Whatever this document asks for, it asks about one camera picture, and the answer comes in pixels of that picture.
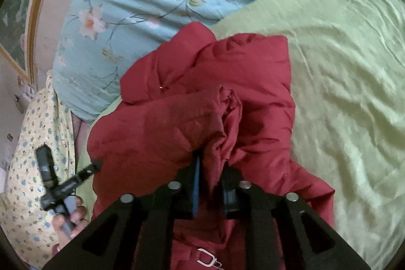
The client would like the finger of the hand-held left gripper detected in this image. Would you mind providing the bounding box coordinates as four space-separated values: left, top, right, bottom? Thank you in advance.
77 159 104 184

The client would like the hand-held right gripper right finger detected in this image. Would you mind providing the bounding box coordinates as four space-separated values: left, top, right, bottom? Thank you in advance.
221 166 372 270

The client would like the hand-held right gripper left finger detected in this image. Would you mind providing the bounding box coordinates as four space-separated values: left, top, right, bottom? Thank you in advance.
41 155 203 270

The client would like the red quilted blanket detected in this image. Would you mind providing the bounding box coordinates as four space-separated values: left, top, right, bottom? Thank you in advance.
87 21 336 270

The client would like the person's left hand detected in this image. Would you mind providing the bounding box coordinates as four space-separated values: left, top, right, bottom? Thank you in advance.
51 197 91 256

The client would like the yellow cartoon print pillow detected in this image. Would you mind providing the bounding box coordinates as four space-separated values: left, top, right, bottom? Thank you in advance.
0 70 95 269

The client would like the light green blanket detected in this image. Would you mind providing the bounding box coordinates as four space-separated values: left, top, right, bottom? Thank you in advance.
76 0 405 270

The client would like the gold framed wall picture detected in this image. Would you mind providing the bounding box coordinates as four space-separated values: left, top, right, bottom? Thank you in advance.
0 0 68 85

